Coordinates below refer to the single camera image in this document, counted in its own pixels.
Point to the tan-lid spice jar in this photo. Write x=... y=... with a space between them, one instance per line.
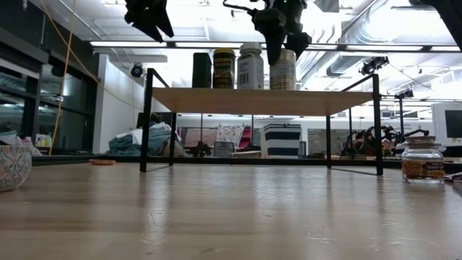
x=283 y=77

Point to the black monitor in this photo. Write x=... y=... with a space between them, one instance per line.
x=159 y=117

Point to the black background robot arms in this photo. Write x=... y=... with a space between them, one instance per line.
x=391 y=137

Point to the white-lid spice jar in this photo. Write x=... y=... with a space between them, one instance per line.
x=250 y=70

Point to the ceiling strip light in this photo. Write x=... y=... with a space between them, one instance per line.
x=209 y=45
x=128 y=44
x=382 y=48

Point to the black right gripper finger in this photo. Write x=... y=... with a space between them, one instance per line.
x=274 y=32
x=299 y=43

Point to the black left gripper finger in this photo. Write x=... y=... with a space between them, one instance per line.
x=153 y=29
x=166 y=18

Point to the flat orange thing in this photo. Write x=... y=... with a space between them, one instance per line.
x=102 y=162

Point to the patterned ceramic bowl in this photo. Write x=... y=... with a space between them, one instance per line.
x=14 y=168

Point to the white and navy striped box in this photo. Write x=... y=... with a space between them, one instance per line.
x=279 y=135

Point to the teal and white cloth pile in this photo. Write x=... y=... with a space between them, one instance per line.
x=159 y=142

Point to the dark green spice tin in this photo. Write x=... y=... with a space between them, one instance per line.
x=202 y=70

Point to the round black ceiling camera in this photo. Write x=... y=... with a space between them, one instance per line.
x=137 y=71

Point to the floral cloth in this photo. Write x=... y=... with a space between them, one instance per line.
x=229 y=133

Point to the silver ventilation duct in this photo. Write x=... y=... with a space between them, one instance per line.
x=343 y=65

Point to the yellow-lid spice jar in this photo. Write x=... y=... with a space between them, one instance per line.
x=223 y=68

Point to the white computer monitor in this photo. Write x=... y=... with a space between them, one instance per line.
x=440 y=122

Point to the black metal rig frame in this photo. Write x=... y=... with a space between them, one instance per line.
x=65 y=159

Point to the grey bin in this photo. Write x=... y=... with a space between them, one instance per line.
x=223 y=150

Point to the black camera stand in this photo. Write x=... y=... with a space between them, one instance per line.
x=401 y=115

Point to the wooden shelf black metal frame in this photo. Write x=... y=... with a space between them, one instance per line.
x=260 y=103

